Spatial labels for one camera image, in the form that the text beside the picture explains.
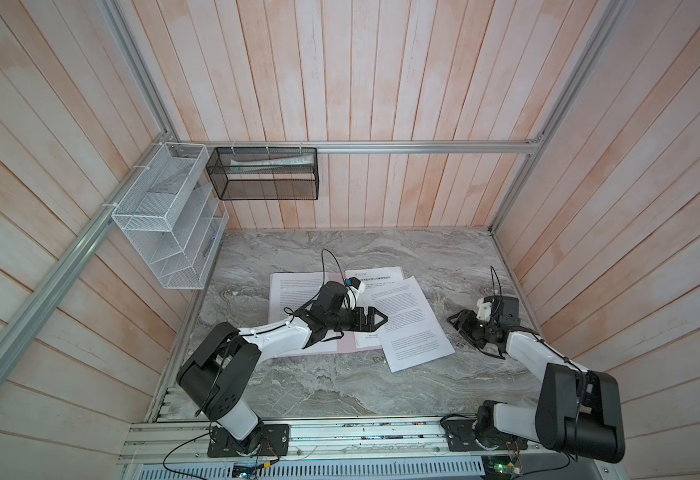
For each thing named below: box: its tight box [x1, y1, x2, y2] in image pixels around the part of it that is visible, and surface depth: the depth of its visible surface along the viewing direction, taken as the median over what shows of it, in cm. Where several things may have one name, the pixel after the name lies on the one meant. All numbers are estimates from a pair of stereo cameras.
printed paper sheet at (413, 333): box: [371, 276, 455, 373], surface depth 95 cm
